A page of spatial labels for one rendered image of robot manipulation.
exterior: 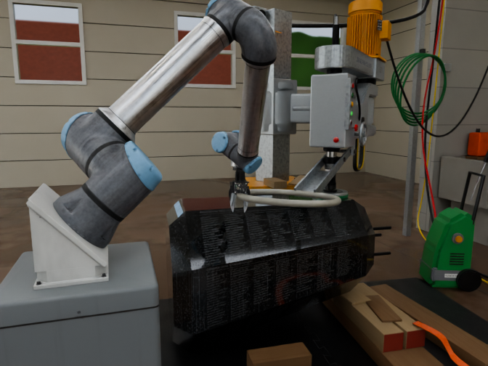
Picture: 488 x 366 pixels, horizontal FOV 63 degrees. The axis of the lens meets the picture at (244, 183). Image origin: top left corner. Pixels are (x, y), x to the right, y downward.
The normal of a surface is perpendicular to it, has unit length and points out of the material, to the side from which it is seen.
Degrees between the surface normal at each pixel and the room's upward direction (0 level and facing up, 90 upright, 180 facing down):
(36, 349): 90
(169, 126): 90
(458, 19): 90
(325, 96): 90
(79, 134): 59
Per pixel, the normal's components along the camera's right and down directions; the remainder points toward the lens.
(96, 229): 0.70, 0.08
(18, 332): 0.29, 0.15
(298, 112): -0.23, 0.16
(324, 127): -0.50, 0.14
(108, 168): -0.24, -0.38
